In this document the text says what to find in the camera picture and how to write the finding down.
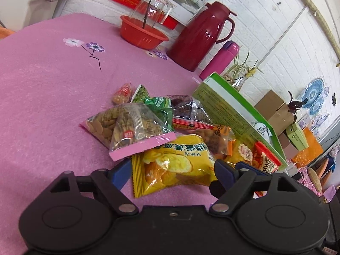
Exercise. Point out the red and orange snack packet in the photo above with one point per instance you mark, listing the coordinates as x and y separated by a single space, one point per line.
265 159

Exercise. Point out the white and blue snack packet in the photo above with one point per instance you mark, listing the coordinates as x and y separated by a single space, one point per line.
261 131

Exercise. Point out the green cardboard box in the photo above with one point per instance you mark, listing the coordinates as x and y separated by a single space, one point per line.
225 106

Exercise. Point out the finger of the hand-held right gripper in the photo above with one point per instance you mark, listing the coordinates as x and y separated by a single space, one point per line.
247 165

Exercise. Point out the small brown cardboard box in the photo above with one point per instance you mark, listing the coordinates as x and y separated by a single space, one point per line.
285 144

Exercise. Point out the large blue mandala wall decoration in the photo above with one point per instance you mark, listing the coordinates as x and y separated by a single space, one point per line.
312 93

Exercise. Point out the black wall hook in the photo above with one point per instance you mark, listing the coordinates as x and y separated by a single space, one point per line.
334 98

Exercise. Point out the pink floral tablecloth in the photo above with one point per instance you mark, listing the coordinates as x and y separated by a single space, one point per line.
53 85

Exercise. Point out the red thermos jug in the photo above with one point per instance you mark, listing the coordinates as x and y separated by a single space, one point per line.
196 39

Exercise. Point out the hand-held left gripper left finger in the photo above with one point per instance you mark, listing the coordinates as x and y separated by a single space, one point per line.
120 174

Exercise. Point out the yellow chips packet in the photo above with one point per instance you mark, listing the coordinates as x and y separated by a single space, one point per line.
172 164

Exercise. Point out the pink floral blanket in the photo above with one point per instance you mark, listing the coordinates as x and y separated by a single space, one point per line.
305 180

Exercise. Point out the beige wall pipe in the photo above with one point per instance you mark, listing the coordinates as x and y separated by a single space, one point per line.
316 8

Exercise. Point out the medium blue mandala wall decoration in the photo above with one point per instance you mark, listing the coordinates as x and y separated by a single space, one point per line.
322 101

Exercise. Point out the green shoe box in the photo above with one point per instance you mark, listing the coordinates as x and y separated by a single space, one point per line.
297 138

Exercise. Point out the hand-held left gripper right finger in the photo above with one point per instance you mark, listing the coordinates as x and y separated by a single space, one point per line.
224 175

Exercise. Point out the round straw cushion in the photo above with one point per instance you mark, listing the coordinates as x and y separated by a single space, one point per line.
314 178

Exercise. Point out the clear red-label twist snack packet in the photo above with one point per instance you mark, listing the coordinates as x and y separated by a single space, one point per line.
122 93

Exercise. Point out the orange bag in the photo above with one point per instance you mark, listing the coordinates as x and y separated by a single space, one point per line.
310 143

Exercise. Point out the green pea packet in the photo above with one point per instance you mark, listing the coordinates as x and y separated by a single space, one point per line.
156 103

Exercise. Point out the yellow clear snack packet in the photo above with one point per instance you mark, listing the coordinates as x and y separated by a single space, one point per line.
240 151

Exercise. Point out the clear packet of dark dates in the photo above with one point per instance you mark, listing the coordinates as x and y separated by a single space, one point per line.
186 109

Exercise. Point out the purple leaf plant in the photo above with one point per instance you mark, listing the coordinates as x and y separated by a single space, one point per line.
294 105

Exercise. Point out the orange clear packet brown snacks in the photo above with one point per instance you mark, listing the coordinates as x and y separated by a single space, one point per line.
215 140

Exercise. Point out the large brown cardboard box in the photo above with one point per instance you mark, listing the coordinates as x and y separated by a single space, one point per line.
273 106

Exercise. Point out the pink insulated bottle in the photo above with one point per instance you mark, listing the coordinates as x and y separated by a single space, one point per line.
220 61

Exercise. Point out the plant in glass vase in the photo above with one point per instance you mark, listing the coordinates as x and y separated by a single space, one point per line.
239 82

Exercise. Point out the dark stirring stick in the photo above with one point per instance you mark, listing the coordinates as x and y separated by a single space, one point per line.
148 5

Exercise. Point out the pink-edged clear cracker packet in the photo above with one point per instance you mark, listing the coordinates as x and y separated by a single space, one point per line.
127 127

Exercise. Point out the glass carafe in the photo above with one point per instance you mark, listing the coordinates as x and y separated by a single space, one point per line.
159 8

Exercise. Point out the red plastic basin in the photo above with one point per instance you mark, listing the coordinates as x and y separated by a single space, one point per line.
138 35

